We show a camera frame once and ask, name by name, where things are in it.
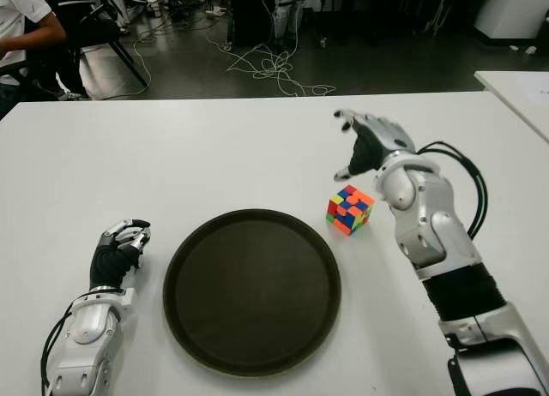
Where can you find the white power strip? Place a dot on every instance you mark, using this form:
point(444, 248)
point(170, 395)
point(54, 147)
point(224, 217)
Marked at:
point(215, 12)

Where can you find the black trousered leg white shoe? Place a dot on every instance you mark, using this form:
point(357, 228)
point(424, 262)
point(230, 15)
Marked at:
point(64, 66)

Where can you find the black office chair armrest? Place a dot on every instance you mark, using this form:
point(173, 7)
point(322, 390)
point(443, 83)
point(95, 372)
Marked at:
point(13, 72)

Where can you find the multicolour Rubik's cube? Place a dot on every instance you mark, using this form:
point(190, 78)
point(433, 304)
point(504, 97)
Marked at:
point(349, 211)

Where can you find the white side table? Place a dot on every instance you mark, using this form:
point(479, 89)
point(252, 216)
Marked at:
point(519, 96)

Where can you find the seated person white shirt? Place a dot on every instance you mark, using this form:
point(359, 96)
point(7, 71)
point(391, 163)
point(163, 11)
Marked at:
point(17, 19)

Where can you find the tall black cabinet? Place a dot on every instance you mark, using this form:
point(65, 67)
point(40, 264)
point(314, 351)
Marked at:
point(251, 14)

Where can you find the black chair with slanted legs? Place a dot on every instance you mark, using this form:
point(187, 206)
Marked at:
point(98, 31)

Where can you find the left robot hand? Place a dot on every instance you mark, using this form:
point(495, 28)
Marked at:
point(109, 265)

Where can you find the white pedestal cabinet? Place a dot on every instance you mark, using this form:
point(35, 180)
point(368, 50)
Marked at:
point(510, 10)

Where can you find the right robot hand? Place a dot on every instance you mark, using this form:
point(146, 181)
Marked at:
point(369, 147)

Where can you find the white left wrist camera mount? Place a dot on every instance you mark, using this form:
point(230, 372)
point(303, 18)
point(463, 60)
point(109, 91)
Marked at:
point(128, 298)

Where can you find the dark brown round plate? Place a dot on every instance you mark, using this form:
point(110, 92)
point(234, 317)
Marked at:
point(253, 293)

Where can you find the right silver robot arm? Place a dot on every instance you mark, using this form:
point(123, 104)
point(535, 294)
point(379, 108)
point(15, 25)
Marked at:
point(429, 207)

